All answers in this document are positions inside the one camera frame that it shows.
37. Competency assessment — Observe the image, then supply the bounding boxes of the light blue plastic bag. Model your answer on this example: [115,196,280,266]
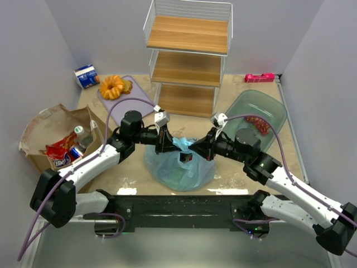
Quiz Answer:
[143,137,216,192]

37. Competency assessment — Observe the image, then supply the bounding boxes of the green label water bottle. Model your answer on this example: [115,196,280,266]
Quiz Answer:
[74,126,93,149]

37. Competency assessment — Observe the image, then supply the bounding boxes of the red bull can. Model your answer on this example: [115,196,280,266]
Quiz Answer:
[69,144,85,162]

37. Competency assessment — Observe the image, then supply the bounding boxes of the red candy bag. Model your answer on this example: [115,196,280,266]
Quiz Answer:
[45,131,76,168]

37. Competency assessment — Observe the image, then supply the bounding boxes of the brown paper grocery bag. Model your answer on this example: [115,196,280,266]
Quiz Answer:
[19,104,106,173]

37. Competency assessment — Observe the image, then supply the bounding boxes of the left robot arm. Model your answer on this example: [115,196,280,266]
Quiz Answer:
[30,110,178,228]

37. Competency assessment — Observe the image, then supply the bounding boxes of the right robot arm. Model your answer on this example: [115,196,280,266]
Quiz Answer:
[189,128,356,256]

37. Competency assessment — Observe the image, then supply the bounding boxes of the clear green food container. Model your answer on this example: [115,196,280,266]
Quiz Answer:
[224,89,287,152]

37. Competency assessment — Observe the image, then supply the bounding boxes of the lavender cutting board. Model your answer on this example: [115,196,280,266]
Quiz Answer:
[97,75,154,125]

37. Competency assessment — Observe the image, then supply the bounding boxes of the red grape bunch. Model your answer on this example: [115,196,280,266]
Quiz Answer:
[244,116,270,136]

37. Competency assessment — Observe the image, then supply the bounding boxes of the bread slice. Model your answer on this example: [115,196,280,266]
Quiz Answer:
[122,79,133,94]

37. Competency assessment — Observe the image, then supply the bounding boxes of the glazed bundt cake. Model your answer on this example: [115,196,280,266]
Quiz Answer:
[99,75,124,100]

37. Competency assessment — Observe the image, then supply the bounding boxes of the pink box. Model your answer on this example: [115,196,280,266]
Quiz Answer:
[244,73,275,83]

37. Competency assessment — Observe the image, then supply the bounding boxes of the blue white milk carton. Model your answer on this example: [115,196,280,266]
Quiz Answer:
[74,64,100,89]

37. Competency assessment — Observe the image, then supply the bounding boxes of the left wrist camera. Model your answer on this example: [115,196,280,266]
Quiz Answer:
[153,105,170,133]

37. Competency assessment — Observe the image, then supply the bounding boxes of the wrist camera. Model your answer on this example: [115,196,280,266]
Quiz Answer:
[153,105,170,133]
[210,112,228,139]

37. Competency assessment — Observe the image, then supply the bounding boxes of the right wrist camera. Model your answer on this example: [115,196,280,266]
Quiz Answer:
[210,112,228,139]

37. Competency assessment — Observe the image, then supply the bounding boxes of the black base frame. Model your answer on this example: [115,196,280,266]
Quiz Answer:
[84,190,276,237]

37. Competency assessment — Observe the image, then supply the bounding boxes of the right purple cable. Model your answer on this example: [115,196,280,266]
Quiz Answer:
[223,114,357,257]

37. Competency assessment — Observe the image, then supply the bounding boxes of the purple cable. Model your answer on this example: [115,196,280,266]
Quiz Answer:
[223,114,357,257]
[17,98,161,262]

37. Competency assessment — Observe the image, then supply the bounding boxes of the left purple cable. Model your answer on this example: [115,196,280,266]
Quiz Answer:
[17,98,161,262]

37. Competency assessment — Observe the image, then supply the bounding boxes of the white wire wooden shelf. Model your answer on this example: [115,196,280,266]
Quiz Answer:
[143,1,233,117]

